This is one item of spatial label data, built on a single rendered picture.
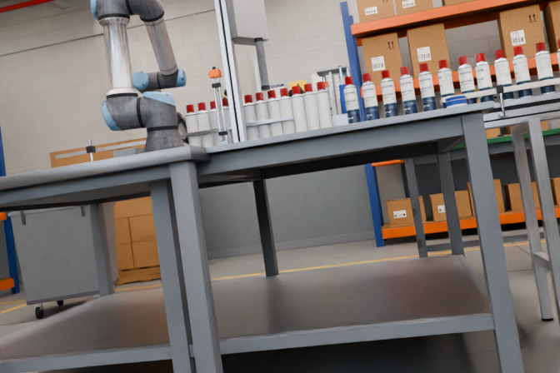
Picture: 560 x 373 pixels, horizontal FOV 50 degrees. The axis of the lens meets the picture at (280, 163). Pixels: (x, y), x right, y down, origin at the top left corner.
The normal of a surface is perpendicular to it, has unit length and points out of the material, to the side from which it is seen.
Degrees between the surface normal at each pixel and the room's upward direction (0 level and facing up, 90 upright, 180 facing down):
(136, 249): 90
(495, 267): 90
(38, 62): 90
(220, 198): 90
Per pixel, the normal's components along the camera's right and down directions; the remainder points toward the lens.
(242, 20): 0.68, -0.14
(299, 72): -0.22, -0.02
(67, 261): 0.11, 0.00
